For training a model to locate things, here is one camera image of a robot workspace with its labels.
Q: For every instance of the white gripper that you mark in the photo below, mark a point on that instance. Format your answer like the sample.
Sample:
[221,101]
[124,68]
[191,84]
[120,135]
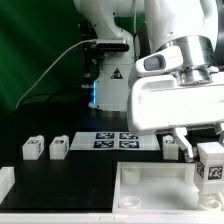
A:
[158,105]

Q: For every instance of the white square tabletop tray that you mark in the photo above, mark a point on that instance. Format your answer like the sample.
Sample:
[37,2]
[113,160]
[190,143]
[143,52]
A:
[160,187]

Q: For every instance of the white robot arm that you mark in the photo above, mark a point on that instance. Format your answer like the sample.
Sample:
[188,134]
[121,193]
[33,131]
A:
[149,26]

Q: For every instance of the white sheet with markers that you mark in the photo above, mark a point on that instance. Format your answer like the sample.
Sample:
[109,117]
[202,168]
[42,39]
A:
[114,141]

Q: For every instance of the white left obstacle block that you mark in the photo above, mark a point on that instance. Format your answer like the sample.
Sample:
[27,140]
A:
[7,180]

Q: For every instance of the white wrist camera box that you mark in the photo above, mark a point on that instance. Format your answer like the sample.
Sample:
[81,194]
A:
[164,61]

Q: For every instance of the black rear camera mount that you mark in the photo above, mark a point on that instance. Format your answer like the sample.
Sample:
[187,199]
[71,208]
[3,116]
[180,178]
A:
[94,54]

